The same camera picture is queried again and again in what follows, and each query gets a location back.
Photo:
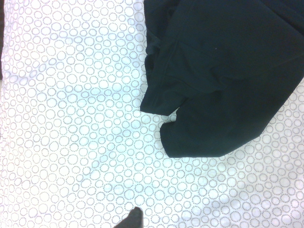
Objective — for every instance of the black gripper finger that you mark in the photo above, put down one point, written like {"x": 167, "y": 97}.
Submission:
{"x": 134, "y": 219}

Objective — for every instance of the black sweatpants bundle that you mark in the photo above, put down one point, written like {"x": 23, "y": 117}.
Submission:
{"x": 225, "y": 71}

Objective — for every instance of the white circle-print bed sheet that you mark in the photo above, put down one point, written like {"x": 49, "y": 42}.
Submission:
{"x": 71, "y": 118}

